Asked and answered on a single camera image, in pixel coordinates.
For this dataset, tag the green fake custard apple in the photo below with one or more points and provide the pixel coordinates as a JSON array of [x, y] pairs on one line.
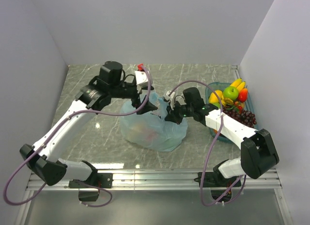
[[217, 105]]

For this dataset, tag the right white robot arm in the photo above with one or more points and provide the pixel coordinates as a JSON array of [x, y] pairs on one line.
[[258, 152]]

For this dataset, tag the light blue plastic bag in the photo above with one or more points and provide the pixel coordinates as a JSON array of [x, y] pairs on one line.
[[151, 131]]

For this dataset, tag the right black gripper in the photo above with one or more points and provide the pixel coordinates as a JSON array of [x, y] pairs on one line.
[[172, 116]]

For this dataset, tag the purple fake grapes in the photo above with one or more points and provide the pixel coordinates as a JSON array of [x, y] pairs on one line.
[[241, 115]]

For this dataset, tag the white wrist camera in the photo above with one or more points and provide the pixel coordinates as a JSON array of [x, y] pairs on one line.
[[169, 97], [141, 78]]

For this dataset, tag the yellow fake bananas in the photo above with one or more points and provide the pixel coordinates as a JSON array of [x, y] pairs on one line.
[[239, 84]]

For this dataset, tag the teal plastic fruit basket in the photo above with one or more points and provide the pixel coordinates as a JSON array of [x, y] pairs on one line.
[[247, 105]]

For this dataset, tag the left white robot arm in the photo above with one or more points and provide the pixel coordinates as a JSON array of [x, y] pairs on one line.
[[44, 156]]

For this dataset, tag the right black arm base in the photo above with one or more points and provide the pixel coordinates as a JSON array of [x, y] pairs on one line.
[[208, 181]]

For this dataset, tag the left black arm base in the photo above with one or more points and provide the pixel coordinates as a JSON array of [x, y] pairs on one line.
[[88, 190]]

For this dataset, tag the red orange fake pepper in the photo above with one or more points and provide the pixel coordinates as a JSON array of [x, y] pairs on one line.
[[243, 95]]

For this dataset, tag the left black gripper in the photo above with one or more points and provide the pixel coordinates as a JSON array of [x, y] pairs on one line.
[[136, 99]]

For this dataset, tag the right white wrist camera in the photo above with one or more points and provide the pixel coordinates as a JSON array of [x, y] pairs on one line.
[[169, 97]]

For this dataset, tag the yellow fake mango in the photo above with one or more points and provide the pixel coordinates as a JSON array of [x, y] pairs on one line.
[[215, 97]]

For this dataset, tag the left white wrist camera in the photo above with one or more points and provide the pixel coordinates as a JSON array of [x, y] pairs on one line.
[[141, 78]]

